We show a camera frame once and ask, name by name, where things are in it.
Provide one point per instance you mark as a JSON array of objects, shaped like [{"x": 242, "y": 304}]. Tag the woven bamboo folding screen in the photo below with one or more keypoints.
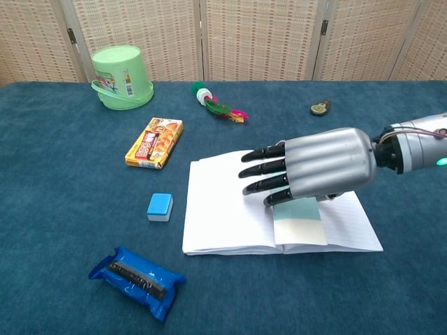
[{"x": 262, "y": 35}]

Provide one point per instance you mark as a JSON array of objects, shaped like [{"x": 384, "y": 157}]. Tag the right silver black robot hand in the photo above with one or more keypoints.
[{"x": 328, "y": 160}]

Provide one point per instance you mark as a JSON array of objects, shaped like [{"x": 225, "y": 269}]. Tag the small blue white block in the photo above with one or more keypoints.
[{"x": 160, "y": 206}]

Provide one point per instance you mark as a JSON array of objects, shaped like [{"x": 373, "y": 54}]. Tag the light green plastic bucket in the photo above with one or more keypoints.
[{"x": 118, "y": 73}]

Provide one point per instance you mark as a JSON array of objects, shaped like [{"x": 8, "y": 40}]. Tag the dark blue carpeted table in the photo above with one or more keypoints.
[{"x": 70, "y": 192}]

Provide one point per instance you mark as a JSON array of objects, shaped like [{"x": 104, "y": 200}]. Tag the yellow curry box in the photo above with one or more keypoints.
[{"x": 155, "y": 143}]

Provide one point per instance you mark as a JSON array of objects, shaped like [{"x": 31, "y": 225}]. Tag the white notebook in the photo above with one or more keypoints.
[{"x": 223, "y": 216}]

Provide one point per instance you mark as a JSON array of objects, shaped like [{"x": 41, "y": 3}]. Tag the green colourful feather shuttlecock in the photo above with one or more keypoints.
[{"x": 218, "y": 106}]

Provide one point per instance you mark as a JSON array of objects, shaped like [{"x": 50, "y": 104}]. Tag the blue cookie packet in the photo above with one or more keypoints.
[{"x": 136, "y": 279}]

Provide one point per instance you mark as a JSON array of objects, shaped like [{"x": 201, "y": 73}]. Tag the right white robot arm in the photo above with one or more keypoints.
[{"x": 419, "y": 146}]

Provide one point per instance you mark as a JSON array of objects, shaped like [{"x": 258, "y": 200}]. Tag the light blue tasselled bookmark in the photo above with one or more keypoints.
[{"x": 300, "y": 223}]

